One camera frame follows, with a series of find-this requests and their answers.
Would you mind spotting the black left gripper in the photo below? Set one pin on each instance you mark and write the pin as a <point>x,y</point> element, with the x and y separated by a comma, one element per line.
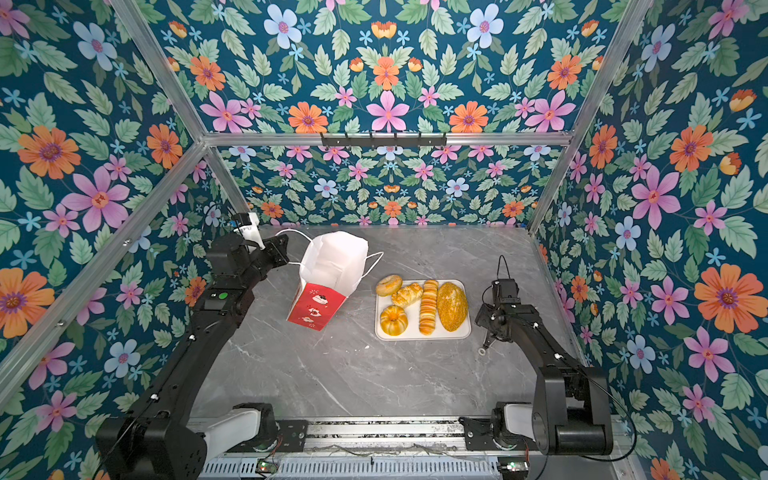
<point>276,251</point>

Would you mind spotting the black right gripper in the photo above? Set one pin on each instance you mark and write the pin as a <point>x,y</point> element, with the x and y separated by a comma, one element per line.
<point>483,316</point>

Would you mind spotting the round yellow fake bun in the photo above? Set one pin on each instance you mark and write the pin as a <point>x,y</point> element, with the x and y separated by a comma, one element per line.
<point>452,306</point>

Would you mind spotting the red white paper bag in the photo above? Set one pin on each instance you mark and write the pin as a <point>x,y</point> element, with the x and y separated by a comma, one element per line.
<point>331,269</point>

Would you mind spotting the ridged spiral fake bread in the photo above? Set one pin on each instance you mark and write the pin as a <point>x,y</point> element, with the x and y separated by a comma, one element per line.
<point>428,308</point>

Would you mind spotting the small yellow fake pastry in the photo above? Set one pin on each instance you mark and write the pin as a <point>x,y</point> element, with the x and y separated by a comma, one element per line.
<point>407,295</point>

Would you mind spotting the tan fake bagel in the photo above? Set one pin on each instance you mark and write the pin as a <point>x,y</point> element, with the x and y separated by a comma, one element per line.
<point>389,285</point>

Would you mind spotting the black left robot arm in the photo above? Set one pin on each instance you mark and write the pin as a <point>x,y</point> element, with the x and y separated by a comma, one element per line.
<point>154,440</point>

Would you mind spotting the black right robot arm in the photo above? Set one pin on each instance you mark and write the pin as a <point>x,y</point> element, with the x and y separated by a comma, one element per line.
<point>570,413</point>

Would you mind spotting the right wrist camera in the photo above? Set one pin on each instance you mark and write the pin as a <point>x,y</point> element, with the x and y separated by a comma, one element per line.
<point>505,291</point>

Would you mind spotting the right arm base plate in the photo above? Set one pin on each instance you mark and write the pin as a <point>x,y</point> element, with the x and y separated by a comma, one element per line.
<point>482,434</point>

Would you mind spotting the black wall hook rail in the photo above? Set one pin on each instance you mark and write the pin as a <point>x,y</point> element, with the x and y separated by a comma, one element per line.
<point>371,140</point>

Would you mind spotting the aluminium front rail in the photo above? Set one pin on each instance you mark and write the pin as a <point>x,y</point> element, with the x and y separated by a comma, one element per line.
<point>392,436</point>

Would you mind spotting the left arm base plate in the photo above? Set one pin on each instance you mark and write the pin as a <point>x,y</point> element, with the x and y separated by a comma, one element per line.
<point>287,436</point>

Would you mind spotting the white slotted cable duct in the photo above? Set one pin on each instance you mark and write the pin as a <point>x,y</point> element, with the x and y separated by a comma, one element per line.
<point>414,467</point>

